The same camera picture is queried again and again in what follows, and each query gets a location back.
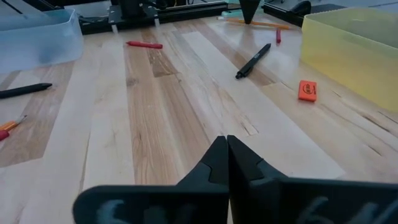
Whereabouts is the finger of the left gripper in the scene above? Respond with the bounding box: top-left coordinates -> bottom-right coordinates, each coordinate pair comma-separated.
238,0 -> 262,25

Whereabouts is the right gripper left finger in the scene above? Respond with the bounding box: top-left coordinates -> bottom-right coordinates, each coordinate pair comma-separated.
72,135 -> 230,224

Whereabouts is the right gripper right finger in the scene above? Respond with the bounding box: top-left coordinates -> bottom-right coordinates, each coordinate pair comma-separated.
226,134 -> 398,224

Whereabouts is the orange pencil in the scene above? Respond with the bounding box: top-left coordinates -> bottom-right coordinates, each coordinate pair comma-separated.
216,17 -> 293,31
0,114 -> 28,132

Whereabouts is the black pen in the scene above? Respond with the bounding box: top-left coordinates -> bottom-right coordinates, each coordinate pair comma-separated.
0,82 -> 53,100
234,43 -> 272,80

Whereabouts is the orange eraser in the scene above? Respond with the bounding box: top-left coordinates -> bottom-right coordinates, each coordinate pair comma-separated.
298,80 -> 318,103

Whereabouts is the yellow translucent plastic bin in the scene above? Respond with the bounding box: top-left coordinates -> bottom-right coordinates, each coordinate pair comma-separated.
300,6 -> 398,113

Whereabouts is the clear translucent plastic bin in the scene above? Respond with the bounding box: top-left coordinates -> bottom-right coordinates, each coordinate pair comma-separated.
0,8 -> 85,75

